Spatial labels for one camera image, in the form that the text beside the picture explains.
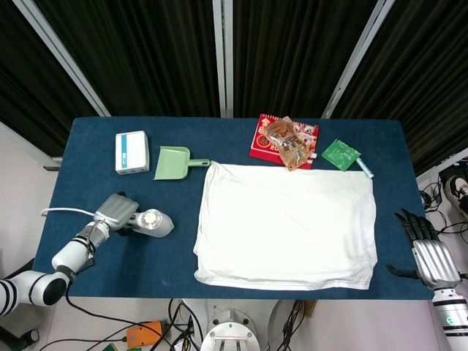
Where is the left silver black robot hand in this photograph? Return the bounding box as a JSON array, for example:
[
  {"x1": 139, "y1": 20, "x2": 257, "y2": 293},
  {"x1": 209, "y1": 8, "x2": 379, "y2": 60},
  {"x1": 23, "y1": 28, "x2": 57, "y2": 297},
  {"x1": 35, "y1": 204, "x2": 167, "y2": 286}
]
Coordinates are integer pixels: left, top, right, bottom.
[{"x1": 93, "y1": 192, "x2": 142, "y2": 235}]

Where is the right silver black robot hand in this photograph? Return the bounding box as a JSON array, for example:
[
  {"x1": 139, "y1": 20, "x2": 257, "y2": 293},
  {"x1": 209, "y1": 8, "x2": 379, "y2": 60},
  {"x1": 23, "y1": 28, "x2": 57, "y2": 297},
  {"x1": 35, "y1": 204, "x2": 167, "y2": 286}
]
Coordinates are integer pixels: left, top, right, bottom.
[{"x1": 385, "y1": 208, "x2": 462, "y2": 290}]

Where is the white handheld steam iron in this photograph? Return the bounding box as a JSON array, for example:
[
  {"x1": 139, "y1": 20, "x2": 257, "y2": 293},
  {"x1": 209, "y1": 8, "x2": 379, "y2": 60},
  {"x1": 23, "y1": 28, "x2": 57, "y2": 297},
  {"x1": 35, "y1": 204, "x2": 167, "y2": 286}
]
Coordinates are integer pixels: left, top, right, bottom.
[{"x1": 120, "y1": 208, "x2": 176, "y2": 238}]

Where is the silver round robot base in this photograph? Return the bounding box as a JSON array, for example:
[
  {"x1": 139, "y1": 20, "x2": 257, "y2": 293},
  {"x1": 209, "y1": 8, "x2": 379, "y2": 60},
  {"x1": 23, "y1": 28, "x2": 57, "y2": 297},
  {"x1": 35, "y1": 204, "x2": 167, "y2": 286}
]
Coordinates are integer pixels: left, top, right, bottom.
[{"x1": 200, "y1": 321, "x2": 261, "y2": 351}]

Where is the blue table cover cloth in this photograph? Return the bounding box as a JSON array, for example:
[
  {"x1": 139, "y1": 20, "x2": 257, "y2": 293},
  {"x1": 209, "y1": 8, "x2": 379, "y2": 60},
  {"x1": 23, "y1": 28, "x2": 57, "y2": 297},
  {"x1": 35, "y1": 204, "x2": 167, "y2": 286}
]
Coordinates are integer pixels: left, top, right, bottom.
[{"x1": 42, "y1": 116, "x2": 435, "y2": 301}]

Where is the white blue cardboard box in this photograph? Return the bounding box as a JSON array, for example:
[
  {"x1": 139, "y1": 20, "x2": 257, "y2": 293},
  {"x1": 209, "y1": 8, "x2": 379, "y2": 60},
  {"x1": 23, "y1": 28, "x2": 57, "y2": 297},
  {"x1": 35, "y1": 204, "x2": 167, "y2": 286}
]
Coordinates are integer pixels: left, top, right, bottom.
[{"x1": 115, "y1": 130, "x2": 151, "y2": 176}]

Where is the white black sneaker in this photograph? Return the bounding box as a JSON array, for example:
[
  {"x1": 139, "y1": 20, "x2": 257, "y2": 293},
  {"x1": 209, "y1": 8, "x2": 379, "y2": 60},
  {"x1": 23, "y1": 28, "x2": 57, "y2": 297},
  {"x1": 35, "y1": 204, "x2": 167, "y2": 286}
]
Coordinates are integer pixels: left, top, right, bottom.
[{"x1": 444, "y1": 174, "x2": 468, "y2": 215}]

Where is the green plastic dustpan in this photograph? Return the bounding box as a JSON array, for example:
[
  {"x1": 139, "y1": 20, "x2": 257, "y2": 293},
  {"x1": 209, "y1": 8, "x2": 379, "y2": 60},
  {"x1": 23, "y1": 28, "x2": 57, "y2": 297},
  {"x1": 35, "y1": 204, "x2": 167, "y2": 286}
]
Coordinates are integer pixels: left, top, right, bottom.
[{"x1": 152, "y1": 146, "x2": 211, "y2": 182}]

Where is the green white marker pen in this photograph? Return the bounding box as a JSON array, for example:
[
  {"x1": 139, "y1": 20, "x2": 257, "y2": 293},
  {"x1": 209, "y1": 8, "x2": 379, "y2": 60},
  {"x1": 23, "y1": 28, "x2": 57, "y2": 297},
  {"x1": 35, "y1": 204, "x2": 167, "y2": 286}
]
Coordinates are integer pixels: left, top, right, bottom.
[{"x1": 356, "y1": 156, "x2": 375, "y2": 179}]

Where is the orange box device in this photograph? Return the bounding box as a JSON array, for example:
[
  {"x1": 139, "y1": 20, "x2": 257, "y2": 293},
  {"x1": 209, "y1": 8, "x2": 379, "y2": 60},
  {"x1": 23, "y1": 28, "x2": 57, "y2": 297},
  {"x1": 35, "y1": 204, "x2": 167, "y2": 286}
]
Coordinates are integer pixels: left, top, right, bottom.
[{"x1": 126, "y1": 320, "x2": 164, "y2": 347}]

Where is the green sachet packet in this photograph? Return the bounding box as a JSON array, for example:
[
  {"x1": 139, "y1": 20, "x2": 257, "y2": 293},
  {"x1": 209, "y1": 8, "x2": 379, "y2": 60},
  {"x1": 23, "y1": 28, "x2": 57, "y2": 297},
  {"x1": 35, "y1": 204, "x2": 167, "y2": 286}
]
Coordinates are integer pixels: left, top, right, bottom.
[{"x1": 320, "y1": 138, "x2": 362, "y2": 172}]

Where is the white folded garment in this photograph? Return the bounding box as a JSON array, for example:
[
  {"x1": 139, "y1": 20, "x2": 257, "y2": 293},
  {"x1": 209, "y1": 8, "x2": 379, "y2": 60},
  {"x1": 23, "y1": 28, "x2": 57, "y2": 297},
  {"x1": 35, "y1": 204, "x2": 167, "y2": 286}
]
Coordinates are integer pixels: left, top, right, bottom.
[{"x1": 192, "y1": 162, "x2": 378, "y2": 292}]

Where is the black curtain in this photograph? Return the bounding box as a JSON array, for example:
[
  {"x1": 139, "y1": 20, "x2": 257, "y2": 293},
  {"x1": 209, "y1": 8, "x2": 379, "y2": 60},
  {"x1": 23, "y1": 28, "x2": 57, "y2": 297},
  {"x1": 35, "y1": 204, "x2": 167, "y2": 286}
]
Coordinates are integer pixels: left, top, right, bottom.
[{"x1": 0, "y1": 0, "x2": 468, "y2": 176}]

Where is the red printed booklet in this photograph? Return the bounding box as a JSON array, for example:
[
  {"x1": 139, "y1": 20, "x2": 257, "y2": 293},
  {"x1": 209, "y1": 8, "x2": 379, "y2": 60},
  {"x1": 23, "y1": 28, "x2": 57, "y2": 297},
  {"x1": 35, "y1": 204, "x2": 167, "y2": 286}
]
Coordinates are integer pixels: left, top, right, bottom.
[{"x1": 249, "y1": 113, "x2": 319, "y2": 170}]

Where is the brown spouted food pouch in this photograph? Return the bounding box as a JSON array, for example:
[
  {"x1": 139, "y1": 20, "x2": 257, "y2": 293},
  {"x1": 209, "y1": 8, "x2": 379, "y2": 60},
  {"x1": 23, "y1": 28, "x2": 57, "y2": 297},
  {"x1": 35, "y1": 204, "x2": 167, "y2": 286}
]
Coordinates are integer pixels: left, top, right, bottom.
[{"x1": 263, "y1": 116, "x2": 318, "y2": 172}]

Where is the white iron power cable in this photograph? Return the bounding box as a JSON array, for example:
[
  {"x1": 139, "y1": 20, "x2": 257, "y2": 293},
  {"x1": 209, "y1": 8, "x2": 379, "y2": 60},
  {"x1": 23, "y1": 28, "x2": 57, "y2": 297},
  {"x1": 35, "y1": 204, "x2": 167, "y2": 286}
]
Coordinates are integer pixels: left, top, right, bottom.
[{"x1": 39, "y1": 207, "x2": 97, "y2": 217}]

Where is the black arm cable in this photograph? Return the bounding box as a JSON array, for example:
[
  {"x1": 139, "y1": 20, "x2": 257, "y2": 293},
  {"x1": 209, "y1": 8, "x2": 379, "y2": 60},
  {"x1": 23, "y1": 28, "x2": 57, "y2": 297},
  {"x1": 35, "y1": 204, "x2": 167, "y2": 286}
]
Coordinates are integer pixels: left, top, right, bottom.
[{"x1": 64, "y1": 281, "x2": 173, "y2": 330}]

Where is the white metal frame post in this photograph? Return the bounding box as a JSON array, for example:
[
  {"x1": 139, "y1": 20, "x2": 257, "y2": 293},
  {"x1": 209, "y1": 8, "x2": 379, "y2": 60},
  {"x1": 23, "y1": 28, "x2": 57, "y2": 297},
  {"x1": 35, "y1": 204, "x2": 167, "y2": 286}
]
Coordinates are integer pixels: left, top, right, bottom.
[
  {"x1": 12, "y1": 0, "x2": 112, "y2": 117},
  {"x1": 212, "y1": 0, "x2": 234, "y2": 118},
  {"x1": 321, "y1": 0, "x2": 398, "y2": 118}
]

